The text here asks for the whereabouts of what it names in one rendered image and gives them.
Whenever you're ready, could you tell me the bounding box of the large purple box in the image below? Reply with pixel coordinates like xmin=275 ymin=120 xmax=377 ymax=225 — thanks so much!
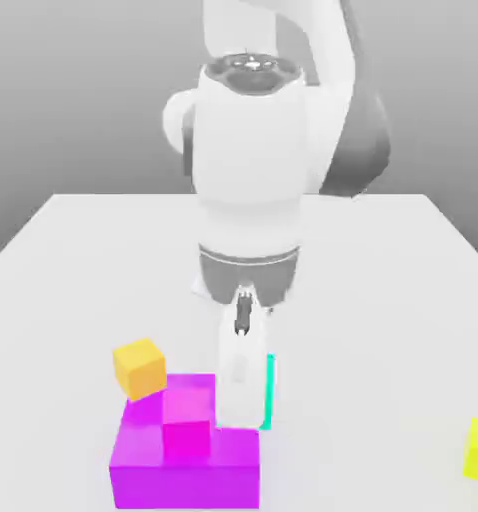
xmin=108 ymin=372 xmax=261 ymax=510

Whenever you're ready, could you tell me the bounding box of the small orange cube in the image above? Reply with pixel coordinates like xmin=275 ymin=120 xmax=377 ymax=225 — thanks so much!
xmin=111 ymin=337 xmax=168 ymax=403

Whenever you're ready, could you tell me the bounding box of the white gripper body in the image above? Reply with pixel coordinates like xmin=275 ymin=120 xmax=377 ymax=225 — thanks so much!
xmin=215 ymin=285 xmax=269 ymax=430

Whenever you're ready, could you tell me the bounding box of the small magenta cube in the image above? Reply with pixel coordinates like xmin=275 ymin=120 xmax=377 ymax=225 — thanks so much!
xmin=162 ymin=384 xmax=217 ymax=460

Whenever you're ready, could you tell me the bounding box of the small cyan cube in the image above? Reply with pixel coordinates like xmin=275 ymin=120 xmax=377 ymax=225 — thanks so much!
xmin=216 ymin=353 xmax=277 ymax=432

